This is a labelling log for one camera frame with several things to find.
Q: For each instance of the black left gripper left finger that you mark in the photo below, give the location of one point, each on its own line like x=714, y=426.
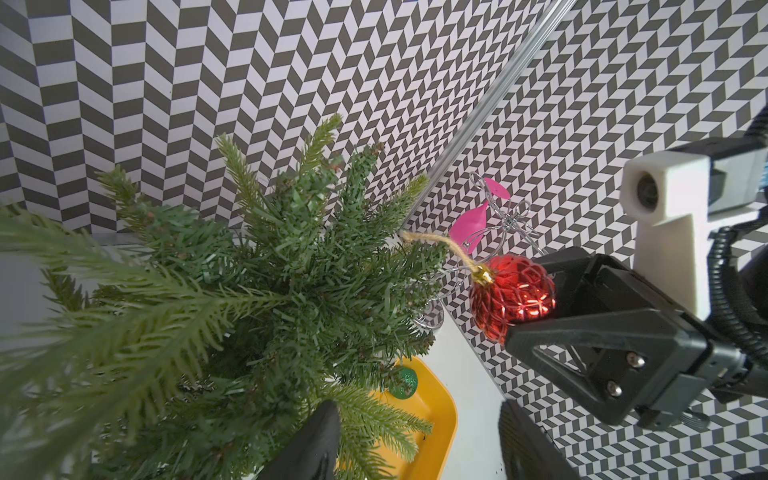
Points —
x=312, y=452

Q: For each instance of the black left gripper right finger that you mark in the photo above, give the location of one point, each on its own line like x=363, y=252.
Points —
x=527, y=453

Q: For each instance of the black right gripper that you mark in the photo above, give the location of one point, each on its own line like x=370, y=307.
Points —
x=616, y=344

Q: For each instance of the red faceted ball ornament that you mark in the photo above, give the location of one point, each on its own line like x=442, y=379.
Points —
x=510, y=290

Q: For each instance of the green glitter ball ornament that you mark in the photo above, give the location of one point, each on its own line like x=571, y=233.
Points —
x=406, y=384

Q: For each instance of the small green christmas tree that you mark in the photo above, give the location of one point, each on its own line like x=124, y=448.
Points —
x=200, y=353

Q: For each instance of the yellow plastic tray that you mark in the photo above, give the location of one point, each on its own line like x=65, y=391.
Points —
x=429, y=420

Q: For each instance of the pink plastic wine glass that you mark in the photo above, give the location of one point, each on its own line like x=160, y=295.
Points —
x=471, y=226

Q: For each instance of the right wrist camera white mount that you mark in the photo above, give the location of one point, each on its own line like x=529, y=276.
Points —
x=678, y=198

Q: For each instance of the right aluminium corner post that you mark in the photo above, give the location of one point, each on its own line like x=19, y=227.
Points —
x=483, y=110

